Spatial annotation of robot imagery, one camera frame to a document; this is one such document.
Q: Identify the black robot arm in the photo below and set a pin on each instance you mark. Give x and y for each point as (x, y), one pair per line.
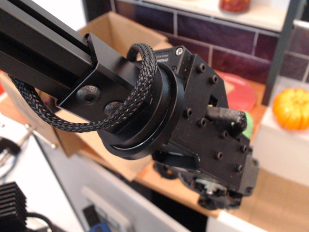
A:
(168, 103)

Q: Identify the pink plastic plate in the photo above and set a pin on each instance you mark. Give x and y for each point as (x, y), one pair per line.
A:
(240, 94)

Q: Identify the black finned heat sink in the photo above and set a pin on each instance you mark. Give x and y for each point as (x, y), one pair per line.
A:
(13, 213)

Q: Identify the jar with red contents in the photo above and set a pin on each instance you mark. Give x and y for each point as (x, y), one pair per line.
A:
(234, 6)

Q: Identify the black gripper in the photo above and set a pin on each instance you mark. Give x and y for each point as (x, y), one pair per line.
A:
(212, 195)

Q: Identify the orange toy pumpkin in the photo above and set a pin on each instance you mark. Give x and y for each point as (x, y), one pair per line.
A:
(291, 109)

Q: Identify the green toy bitter gourd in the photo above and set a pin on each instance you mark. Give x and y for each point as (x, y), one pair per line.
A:
(249, 125)

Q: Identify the brown cardboard box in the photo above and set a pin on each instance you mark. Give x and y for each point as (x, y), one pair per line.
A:
(119, 33)

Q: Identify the grey power strip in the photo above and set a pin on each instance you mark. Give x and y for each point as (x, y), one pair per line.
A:
(107, 212)

